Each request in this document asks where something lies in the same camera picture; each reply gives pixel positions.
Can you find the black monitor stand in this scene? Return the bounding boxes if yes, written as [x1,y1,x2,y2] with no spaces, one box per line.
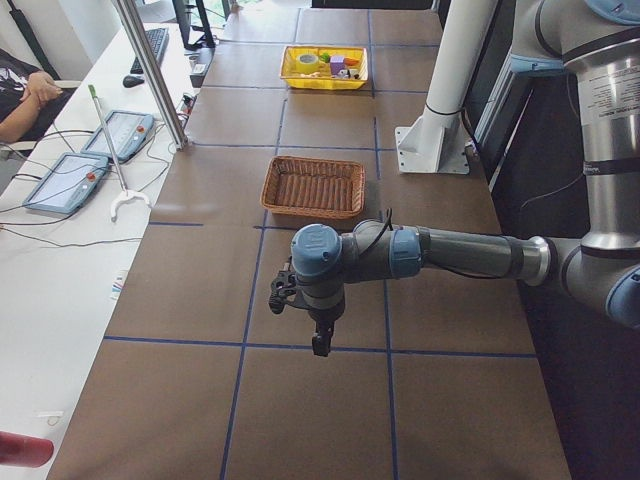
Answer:
[172,0,216,51]

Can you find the toy panda figure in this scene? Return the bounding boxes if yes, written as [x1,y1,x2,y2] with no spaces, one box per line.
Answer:
[334,69,360,81]

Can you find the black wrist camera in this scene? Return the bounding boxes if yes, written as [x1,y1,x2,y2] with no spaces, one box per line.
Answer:
[268,270,299,315]

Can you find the red cylinder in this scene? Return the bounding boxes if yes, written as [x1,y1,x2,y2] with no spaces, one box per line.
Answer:
[0,431,54,468]

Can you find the yellow tape roll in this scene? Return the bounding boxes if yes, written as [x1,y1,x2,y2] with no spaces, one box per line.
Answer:
[295,53,320,75]

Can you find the black keyboard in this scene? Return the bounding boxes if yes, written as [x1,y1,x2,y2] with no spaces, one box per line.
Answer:
[130,27,169,75]

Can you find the far blue teach pendant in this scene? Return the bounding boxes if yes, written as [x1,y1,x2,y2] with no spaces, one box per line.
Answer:
[81,110,155,163]

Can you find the yellow plastic basket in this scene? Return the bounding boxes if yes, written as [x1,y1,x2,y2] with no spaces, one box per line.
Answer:
[280,45,369,91]

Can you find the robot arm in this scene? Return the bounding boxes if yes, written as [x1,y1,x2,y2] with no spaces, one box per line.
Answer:
[269,1,639,356]

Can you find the aluminium frame post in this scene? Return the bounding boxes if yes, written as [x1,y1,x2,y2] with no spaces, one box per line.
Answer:
[114,0,188,151]

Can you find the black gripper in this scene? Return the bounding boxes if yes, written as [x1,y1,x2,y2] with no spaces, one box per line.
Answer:
[308,305,344,356]

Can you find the near blue teach pendant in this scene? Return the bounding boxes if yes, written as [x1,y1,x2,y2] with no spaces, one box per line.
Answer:
[22,153,110,214]

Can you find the brown wicker basket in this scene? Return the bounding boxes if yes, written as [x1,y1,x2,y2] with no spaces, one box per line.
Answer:
[261,156,365,220]

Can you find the black computer mouse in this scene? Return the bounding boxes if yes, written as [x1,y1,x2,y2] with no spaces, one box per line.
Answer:
[122,75,145,88]

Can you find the purple toy block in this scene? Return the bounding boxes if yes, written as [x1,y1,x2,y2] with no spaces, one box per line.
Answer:
[329,55,348,77]

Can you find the blue teach pendant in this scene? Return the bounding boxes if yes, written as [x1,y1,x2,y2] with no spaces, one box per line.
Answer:
[22,153,110,214]
[81,110,155,163]

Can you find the white mounting pillar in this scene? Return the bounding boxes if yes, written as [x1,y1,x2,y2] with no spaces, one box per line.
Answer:
[395,0,498,175]

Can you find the seated person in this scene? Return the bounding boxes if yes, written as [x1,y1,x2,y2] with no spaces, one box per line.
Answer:
[1,50,73,143]

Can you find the white reacher grabber stick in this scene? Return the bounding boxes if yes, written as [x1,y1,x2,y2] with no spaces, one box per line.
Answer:
[88,84,151,223]

